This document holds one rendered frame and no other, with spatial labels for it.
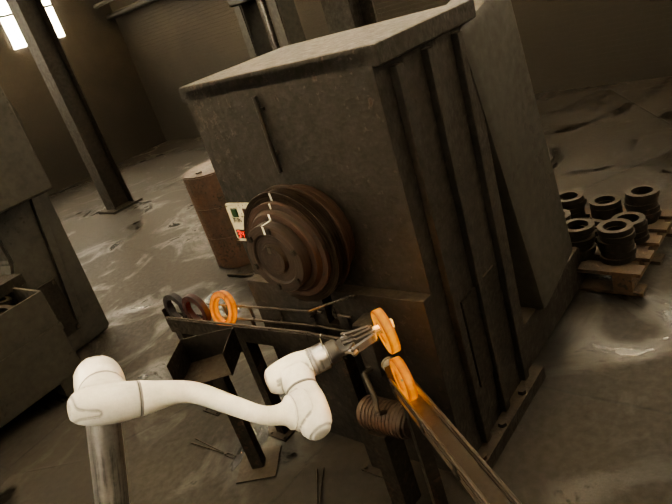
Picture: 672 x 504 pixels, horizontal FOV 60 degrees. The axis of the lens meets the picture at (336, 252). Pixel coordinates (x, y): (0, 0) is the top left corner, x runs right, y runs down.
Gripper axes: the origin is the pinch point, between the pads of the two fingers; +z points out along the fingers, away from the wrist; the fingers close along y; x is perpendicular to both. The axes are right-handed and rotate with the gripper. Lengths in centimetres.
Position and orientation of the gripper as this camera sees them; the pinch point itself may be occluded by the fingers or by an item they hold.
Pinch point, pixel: (383, 327)
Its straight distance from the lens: 193.1
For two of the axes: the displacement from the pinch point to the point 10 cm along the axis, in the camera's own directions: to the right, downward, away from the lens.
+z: 9.0, -4.1, 1.4
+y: 2.8, 3.1, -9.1
